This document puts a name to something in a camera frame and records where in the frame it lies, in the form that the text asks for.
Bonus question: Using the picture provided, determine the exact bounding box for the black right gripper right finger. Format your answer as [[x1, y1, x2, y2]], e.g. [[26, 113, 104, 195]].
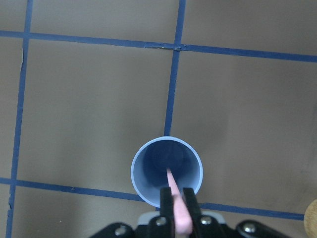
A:
[[183, 188, 223, 238]]

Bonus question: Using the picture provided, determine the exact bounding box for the pink chopstick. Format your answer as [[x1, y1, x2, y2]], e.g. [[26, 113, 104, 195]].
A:
[[166, 168, 193, 235]]

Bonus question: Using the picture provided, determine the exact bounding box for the bamboo cylinder holder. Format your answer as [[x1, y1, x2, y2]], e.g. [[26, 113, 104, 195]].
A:
[[304, 199, 317, 238]]

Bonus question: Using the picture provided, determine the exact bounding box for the light blue plastic cup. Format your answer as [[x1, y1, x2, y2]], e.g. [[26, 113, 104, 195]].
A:
[[130, 136, 204, 208]]

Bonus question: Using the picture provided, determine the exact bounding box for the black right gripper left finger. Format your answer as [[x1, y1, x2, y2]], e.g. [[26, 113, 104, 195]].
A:
[[148, 187, 173, 238]]

